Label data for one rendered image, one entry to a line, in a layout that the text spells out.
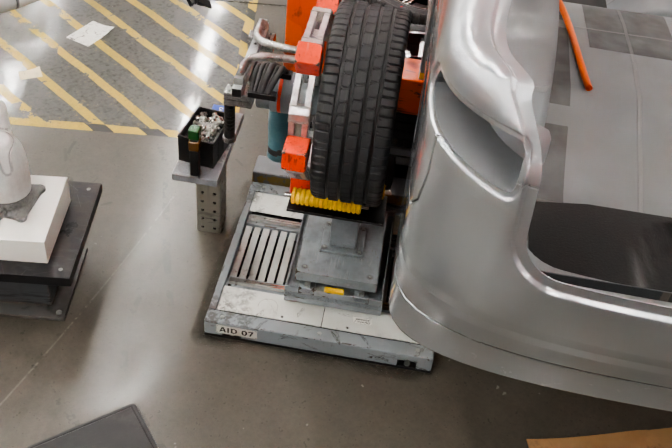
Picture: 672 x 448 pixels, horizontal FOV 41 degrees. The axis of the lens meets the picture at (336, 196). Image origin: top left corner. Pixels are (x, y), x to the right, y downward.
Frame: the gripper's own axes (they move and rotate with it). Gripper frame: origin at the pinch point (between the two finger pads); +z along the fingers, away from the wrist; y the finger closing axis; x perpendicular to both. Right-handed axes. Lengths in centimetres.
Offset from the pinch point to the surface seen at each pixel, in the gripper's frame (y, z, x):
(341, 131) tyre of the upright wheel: -28, -17, 77
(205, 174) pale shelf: 40, 9, 50
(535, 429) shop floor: -14, 61, 176
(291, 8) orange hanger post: -11.8, 23.1, 7.5
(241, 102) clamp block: -3, -23, 53
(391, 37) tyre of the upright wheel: -52, -9, 57
